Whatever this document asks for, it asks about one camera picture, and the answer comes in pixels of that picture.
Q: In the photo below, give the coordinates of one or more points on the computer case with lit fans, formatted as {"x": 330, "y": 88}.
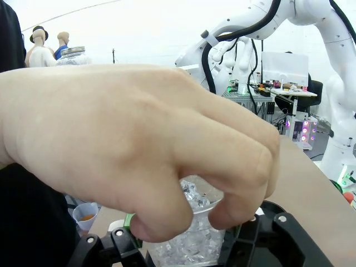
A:
{"x": 303, "y": 130}

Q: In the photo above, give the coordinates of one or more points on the person in black shirt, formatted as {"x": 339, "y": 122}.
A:
{"x": 27, "y": 222}

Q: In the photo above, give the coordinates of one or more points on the person's left hand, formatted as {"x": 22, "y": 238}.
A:
{"x": 111, "y": 125}

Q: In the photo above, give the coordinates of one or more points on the mannequin in blue top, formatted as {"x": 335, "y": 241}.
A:
{"x": 61, "y": 51}

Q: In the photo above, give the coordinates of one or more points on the black office chair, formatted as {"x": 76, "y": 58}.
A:
{"x": 315, "y": 91}

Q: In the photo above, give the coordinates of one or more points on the white board panel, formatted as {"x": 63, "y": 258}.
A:
{"x": 283, "y": 66}

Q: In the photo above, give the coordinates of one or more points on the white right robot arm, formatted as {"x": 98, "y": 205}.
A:
{"x": 342, "y": 91}

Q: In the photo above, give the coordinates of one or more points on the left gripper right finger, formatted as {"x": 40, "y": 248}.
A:
{"x": 264, "y": 244}

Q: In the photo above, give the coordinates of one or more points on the aluminium frame table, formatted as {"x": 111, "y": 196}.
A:
{"x": 247, "y": 97}

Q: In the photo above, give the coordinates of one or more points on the mannequin with black hat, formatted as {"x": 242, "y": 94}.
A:
{"x": 40, "y": 55}

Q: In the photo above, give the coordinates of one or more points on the white mannequin torso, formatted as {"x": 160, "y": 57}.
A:
{"x": 222, "y": 55}
{"x": 244, "y": 64}

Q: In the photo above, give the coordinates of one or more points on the red emergency stop button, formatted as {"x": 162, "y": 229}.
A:
{"x": 348, "y": 198}

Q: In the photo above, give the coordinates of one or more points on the clear plastic cup with ice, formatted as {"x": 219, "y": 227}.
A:
{"x": 189, "y": 244}
{"x": 84, "y": 219}

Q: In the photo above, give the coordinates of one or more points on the glass drink dispenser jar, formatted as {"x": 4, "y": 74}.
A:
{"x": 73, "y": 57}

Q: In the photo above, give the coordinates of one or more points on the white cluttered desk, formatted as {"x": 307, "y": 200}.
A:
{"x": 294, "y": 93}

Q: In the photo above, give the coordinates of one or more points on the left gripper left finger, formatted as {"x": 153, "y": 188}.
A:
{"x": 111, "y": 250}

